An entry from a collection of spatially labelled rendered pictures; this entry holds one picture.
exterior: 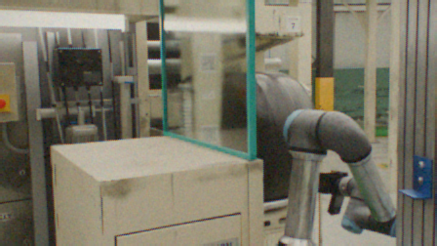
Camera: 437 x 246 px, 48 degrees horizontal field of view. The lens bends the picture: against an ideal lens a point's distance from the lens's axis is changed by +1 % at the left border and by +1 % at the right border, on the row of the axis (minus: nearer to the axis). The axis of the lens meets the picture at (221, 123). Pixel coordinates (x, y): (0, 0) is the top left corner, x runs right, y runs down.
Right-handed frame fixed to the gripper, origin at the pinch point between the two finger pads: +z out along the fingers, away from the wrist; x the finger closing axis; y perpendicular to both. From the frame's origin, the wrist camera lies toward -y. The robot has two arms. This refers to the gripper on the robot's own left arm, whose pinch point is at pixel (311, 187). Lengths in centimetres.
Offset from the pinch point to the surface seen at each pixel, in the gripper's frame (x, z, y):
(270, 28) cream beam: -15, 42, 73
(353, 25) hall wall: -721, 717, 234
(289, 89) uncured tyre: 0.8, 8.5, 40.6
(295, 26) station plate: -30, 41, 74
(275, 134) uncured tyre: 13.7, 2.2, 22.8
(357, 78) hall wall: -727, 723, 110
